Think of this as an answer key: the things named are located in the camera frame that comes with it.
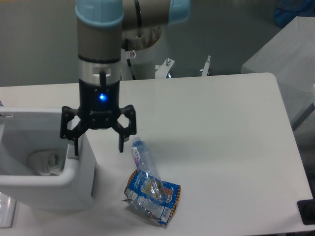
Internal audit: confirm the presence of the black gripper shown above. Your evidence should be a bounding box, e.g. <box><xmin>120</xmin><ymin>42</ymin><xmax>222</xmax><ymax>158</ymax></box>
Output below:
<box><xmin>60</xmin><ymin>80</ymin><xmax>137</xmax><ymax>156</ymax></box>

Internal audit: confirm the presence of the white push-top trash can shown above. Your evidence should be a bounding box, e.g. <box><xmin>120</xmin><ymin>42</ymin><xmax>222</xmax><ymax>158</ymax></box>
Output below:
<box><xmin>0</xmin><ymin>107</ymin><xmax>97</xmax><ymax>210</ymax></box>

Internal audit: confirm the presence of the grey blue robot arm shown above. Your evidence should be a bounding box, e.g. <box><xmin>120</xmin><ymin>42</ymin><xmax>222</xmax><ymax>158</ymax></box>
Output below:
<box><xmin>60</xmin><ymin>0</ymin><xmax>190</xmax><ymax>156</ymax></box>

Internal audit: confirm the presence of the crumpled trash inside can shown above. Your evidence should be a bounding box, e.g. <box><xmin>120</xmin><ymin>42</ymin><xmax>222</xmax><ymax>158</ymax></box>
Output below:
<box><xmin>28</xmin><ymin>149</ymin><xmax>65</xmax><ymax>176</ymax></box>

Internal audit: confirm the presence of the clear crushed plastic bottle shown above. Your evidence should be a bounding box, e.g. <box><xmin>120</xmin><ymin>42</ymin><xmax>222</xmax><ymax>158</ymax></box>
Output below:
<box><xmin>130</xmin><ymin>137</ymin><xmax>167</xmax><ymax>204</ymax></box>

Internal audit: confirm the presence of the blue snack wrapper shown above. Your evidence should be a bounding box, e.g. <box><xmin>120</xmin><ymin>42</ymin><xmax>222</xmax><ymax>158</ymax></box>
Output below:
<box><xmin>124</xmin><ymin>170</ymin><xmax>181</xmax><ymax>226</ymax></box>

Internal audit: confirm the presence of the clear plastic sheet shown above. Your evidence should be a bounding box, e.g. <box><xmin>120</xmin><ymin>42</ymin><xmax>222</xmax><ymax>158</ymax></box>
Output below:
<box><xmin>0</xmin><ymin>193</ymin><xmax>17</xmax><ymax>229</ymax></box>

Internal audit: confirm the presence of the white covered side table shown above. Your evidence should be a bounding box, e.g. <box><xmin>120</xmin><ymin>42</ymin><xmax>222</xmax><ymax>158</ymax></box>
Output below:
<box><xmin>241</xmin><ymin>17</ymin><xmax>315</xmax><ymax>130</ymax></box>

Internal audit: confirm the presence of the blue plastic bag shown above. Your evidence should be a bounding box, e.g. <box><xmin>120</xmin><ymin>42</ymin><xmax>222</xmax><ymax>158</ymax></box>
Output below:
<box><xmin>273</xmin><ymin>0</ymin><xmax>315</xmax><ymax>28</ymax></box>

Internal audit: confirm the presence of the black device at edge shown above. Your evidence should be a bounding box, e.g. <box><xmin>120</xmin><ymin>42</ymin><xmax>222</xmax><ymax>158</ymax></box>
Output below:
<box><xmin>297</xmin><ymin>199</ymin><xmax>315</xmax><ymax>225</ymax></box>

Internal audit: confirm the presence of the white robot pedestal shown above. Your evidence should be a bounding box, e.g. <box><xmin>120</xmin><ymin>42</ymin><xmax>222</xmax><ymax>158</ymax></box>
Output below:
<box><xmin>121</xmin><ymin>26</ymin><xmax>162</xmax><ymax>81</ymax></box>

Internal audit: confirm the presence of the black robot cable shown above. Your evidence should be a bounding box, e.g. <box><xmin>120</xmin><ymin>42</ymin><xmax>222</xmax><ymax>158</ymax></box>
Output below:
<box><xmin>124</xmin><ymin>38</ymin><xmax>136</xmax><ymax>81</ymax></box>

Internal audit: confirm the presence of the white metal base frame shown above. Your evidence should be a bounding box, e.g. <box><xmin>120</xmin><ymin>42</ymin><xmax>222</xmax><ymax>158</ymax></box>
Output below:
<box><xmin>155</xmin><ymin>55</ymin><xmax>212</xmax><ymax>79</ymax></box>

